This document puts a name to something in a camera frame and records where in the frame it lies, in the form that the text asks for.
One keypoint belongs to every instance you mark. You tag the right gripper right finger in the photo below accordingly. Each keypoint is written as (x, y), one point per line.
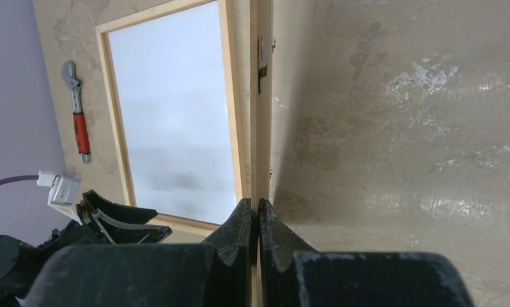
(295, 274)

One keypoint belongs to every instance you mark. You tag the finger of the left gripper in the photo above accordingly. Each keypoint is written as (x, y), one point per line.
(120, 216)
(137, 234)

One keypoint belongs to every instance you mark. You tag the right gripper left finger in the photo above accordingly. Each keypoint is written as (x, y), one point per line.
(214, 272)

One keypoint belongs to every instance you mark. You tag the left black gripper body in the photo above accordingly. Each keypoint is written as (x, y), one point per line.
(20, 262)

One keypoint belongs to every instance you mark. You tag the light wooden picture frame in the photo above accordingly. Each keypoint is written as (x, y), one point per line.
(233, 95)

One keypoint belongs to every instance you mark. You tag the building photo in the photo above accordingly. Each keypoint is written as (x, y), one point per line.
(171, 85)

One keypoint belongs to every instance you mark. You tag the brown hardboard backing board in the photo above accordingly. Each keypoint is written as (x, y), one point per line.
(261, 20)

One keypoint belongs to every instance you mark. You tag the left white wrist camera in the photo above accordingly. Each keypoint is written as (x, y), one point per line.
(63, 191)

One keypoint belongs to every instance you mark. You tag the red handled adjustable wrench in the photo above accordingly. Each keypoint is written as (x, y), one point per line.
(74, 85)

